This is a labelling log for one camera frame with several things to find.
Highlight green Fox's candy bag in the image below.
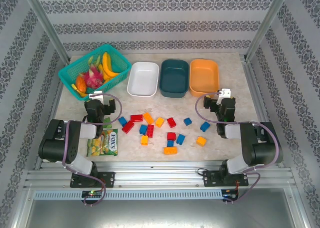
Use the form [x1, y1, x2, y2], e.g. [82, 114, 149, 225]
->
[86, 128, 119, 157]

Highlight dark teal plastic container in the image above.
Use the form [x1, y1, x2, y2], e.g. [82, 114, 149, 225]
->
[159, 59, 190, 99]

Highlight aluminium frame post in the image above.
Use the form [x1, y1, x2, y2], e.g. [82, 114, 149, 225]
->
[243, 0, 293, 61]
[19, 0, 71, 63]

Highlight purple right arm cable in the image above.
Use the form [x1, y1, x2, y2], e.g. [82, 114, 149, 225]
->
[194, 92, 281, 205]

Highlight large yellow toy banana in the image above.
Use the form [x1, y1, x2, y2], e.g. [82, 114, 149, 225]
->
[101, 52, 122, 79]

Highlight right circuit board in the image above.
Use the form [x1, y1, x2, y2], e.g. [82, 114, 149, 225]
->
[222, 189, 239, 200]

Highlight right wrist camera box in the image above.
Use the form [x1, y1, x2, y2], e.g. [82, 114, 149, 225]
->
[218, 88, 233, 99]

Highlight yellow toy fruit piece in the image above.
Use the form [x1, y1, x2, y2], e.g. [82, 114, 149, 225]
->
[71, 83, 89, 97]

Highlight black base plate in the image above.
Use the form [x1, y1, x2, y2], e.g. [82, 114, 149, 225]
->
[69, 171, 116, 188]
[202, 170, 250, 188]

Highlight left circuit board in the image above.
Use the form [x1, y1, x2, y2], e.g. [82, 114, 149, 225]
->
[81, 190, 104, 198]

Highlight small yellow toy banana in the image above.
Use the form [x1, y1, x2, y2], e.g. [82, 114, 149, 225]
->
[97, 64, 113, 83]

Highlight left aluminium frame post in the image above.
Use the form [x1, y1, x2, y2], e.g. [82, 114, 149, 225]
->
[19, 0, 71, 63]

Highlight right aluminium side rail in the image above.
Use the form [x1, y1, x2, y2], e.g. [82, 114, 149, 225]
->
[239, 55, 285, 168]

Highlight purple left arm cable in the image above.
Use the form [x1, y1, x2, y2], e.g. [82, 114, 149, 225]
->
[61, 92, 123, 207]

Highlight slotted grey cable duct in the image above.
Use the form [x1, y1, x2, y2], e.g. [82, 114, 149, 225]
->
[33, 189, 224, 200]

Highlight right aluminium frame post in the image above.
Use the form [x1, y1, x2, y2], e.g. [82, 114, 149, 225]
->
[243, 0, 293, 61]

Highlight white plastic container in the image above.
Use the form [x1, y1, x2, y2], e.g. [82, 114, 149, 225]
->
[126, 61, 160, 98]

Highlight orange toy fruit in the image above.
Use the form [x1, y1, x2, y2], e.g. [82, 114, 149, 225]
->
[75, 75, 88, 93]

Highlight orange plastic container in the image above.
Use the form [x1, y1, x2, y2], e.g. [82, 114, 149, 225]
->
[189, 59, 221, 98]

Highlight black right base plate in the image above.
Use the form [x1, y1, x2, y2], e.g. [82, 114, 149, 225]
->
[202, 170, 250, 188]

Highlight circuit board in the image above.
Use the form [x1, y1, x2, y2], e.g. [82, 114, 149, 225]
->
[81, 190, 104, 198]
[222, 189, 239, 200]

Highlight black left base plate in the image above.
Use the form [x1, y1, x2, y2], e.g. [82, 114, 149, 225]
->
[69, 171, 116, 188]

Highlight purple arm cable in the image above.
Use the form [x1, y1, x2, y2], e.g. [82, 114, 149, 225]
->
[194, 92, 281, 205]
[61, 92, 123, 207]

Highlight aluminium mounting rail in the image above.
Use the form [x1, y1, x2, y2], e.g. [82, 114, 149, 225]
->
[23, 160, 295, 190]

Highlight teal plastic mesh basket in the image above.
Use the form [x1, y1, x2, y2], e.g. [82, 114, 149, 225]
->
[57, 44, 133, 101]

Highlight pink toy dragon fruit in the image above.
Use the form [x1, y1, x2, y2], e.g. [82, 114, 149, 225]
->
[83, 64, 105, 89]

